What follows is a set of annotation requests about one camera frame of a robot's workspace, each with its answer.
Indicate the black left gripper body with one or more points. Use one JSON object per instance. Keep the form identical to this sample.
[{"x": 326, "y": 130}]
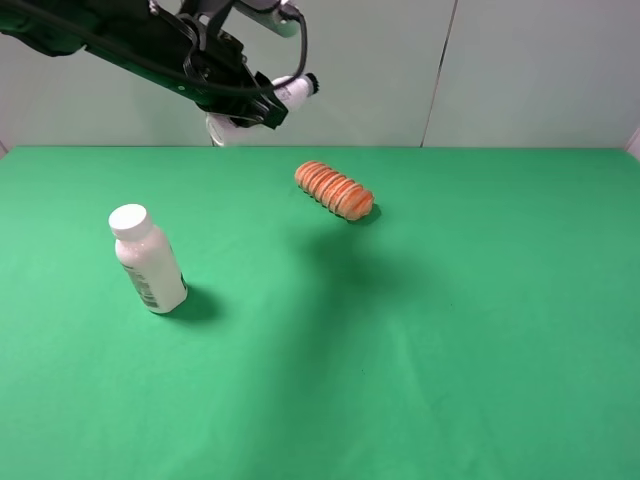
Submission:
[{"x": 216, "y": 65}]

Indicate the white bottle with brush top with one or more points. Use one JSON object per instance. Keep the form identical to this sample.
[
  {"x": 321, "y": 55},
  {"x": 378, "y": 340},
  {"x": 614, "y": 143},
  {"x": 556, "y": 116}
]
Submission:
[{"x": 264, "y": 112}]

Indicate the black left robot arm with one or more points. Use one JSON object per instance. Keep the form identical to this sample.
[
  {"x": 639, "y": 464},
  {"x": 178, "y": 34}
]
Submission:
[{"x": 187, "y": 52}]

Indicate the orange striped bread loaf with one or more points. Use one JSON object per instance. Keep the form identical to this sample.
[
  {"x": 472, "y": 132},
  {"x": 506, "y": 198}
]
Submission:
[{"x": 338, "y": 193}]

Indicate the white capped plastic bottle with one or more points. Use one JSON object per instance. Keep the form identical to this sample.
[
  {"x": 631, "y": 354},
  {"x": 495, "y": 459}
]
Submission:
[{"x": 146, "y": 255}]

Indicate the green table cloth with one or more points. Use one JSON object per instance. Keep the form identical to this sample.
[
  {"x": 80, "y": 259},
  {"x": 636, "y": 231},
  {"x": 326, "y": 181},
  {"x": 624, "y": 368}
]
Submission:
[{"x": 482, "y": 322}]

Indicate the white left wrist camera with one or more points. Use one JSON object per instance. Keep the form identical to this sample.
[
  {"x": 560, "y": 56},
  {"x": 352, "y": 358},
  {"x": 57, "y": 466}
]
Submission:
[{"x": 279, "y": 16}]

